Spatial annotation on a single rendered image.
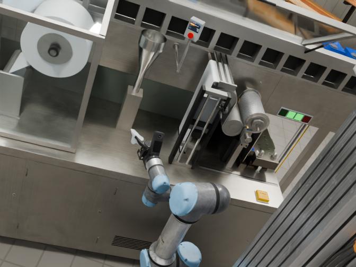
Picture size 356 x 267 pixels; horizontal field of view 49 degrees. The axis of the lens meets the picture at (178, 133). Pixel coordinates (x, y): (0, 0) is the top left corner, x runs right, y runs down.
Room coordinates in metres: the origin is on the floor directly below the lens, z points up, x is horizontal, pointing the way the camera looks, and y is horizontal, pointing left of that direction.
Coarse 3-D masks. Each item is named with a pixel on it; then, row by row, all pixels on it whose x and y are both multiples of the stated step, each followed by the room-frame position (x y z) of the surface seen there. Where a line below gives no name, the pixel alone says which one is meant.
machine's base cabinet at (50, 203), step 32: (0, 160) 1.38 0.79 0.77; (32, 160) 1.43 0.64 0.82; (0, 192) 1.39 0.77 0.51; (32, 192) 1.44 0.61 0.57; (64, 192) 1.48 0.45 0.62; (96, 192) 1.54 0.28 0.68; (128, 192) 1.59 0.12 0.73; (0, 224) 1.39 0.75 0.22; (32, 224) 1.45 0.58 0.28; (64, 224) 1.50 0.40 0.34; (96, 224) 1.55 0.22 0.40; (128, 224) 1.61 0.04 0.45; (160, 224) 1.66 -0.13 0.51; (192, 224) 1.72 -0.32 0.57; (224, 224) 1.77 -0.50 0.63; (256, 224) 1.83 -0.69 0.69; (128, 256) 1.64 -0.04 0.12; (224, 256) 1.81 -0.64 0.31
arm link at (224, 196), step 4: (216, 184) 1.11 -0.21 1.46; (220, 184) 1.13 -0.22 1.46; (172, 188) 1.32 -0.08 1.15; (220, 188) 1.10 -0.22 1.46; (224, 188) 1.11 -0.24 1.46; (220, 192) 1.08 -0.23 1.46; (224, 192) 1.09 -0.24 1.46; (228, 192) 1.12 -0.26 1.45; (220, 196) 1.07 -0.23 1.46; (224, 196) 1.08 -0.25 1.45; (228, 196) 1.10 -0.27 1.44; (220, 200) 1.06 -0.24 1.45; (224, 200) 1.07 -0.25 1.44; (228, 200) 1.09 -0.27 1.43; (220, 204) 1.05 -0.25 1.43; (224, 204) 1.06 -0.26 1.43; (228, 204) 1.09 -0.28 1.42; (220, 208) 1.05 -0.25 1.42; (224, 208) 1.06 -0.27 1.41; (216, 212) 1.05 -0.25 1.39
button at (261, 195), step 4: (256, 192) 1.85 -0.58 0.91; (260, 192) 1.85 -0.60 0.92; (264, 192) 1.87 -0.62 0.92; (256, 196) 1.83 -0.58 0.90; (260, 196) 1.82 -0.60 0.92; (264, 196) 1.83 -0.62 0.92; (268, 196) 1.85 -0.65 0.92; (260, 200) 1.80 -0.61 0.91; (264, 200) 1.81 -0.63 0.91; (268, 200) 1.82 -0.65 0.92
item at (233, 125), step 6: (234, 108) 2.09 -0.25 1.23; (234, 114) 2.03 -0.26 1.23; (240, 114) 2.08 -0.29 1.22; (228, 120) 1.97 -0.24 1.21; (234, 120) 1.98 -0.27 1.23; (240, 120) 2.00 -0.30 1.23; (228, 126) 1.98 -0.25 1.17; (234, 126) 1.98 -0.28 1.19; (240, 126) 2.00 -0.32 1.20; (228, 132) 1.98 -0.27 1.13; (234, 132) 1.99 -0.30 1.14; (240, 132) 2.00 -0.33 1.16
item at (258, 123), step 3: (255, 120) 1.99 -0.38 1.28; (258, 120) 1.99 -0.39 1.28; (261, 120) 2.00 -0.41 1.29; (252, 123) 1.99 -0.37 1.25; (255, 123) 1.99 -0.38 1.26; (258, 123) 2.00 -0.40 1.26; (261, 123) 2.00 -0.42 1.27; (252, 126) 1.99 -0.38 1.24; (255, 126) 2.00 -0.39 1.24; (258, 126) 2.00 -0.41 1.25; (261, 126) 2.00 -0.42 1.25; (255, 129) 2.00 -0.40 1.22
